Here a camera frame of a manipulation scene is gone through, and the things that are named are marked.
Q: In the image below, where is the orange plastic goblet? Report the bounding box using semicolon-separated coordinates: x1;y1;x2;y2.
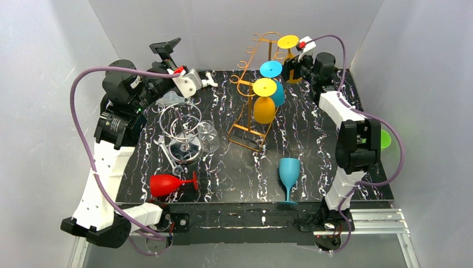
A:
277;35;302;84

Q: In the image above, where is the blue plastic goblet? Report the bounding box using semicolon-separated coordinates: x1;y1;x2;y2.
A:
278;157;300;205
259;60;285;108

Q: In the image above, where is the yellow plastic wine glass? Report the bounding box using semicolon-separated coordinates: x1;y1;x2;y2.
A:
253;78;277;124

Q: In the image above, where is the silver wire glass rack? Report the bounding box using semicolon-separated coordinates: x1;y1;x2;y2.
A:
158;101;202;165

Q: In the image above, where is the clear cut glass goblet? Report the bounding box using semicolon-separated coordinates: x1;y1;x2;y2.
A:
197;120;220;153

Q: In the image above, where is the blue plastic goblet front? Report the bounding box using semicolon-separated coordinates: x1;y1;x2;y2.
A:
278;157;300;205

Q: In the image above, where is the red plastic goblet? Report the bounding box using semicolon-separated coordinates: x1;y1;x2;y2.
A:
149;171;199;197

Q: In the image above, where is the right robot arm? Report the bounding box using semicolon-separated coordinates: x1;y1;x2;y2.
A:
282;52;381;211

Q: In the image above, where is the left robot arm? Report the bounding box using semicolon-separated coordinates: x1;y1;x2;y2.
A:
60;38;180;248

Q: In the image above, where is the clear plastic organizer box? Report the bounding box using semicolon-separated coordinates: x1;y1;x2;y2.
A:
156;91;186;107

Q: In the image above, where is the white pipe fitting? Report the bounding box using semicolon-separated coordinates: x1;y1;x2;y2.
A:
201;71;219;88

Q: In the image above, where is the silver wrench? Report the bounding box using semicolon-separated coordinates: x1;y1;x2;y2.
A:
153;135;184;177

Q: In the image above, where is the green plastic goblet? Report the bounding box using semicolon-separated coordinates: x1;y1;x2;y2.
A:
380;129;392;151

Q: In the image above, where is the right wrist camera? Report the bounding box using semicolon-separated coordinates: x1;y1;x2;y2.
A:
296;36;316;62

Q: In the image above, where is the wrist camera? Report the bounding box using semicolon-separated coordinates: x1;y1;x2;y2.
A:
296;36;316;62
172;66;203;98

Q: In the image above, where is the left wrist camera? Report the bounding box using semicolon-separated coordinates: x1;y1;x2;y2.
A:
172;66;203;98

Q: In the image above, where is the gold wire glass rack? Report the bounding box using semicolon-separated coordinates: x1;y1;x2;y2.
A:
228;32;285;152

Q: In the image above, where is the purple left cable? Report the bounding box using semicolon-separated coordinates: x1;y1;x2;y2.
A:
69;66;186;257

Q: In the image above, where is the purple cable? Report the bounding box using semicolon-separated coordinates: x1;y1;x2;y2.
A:
69;66;186;257
312;35;406;254

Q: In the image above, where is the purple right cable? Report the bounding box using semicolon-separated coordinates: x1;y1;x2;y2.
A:
312;35;406;254

